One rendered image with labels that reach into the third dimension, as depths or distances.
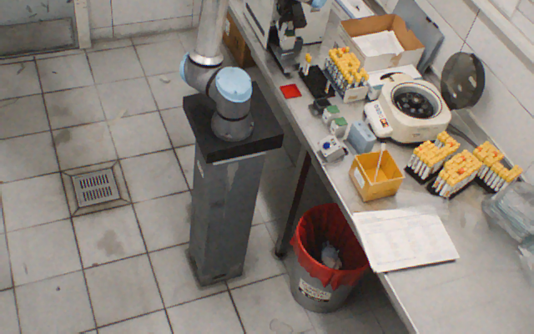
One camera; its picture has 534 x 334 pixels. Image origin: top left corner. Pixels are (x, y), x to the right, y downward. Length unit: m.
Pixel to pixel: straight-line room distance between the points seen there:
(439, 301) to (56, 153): 2.14
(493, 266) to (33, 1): 2.76
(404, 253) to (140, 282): 1.31
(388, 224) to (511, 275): 0.43
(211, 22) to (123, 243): 1.36
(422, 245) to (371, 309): 0.92
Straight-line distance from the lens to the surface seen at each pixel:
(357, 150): 2.21
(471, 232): 2.16
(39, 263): 2.94
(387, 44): 2.66
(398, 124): 2.25
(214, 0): 1.89
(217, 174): 2.14
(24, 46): 3.86
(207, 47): 1.97
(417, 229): 2.07
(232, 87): 1.94
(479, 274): 2.08
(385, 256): 1.97
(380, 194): 2.09
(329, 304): 2.74
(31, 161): 3.31
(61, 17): 3.77
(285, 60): 2.47
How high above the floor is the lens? 2.47
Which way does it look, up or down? 48 degrees down
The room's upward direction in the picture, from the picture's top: 11 degrees clockwise
